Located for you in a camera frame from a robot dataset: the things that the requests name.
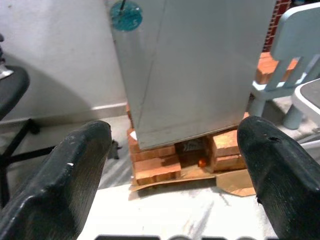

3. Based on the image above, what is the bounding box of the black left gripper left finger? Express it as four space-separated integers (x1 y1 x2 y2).
0 119 113 240

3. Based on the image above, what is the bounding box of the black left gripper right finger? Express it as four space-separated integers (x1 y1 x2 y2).
236 115 320 240

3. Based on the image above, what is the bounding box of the grey white fridge door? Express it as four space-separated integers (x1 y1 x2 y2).
138 0 277 151

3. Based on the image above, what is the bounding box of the grey fridge cabinet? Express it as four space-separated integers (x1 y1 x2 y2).
103 0 277 151

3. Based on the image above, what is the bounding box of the brown cardboard sheet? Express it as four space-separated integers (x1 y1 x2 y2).
129 168 257 198

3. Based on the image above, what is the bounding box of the red brick pile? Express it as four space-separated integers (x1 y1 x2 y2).
254 51 300 85
126 103 182 186
211 111 251 174

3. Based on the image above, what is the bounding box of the white stool with grey top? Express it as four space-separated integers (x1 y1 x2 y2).
283 78 320 131

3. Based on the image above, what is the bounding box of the black chair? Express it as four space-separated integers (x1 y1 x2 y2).
0 64 57 209

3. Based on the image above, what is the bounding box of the light blue plastic chair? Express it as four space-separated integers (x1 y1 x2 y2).
249 1 320 118

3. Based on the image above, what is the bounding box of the round teal sticker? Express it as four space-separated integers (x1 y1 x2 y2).
109 0 144 32

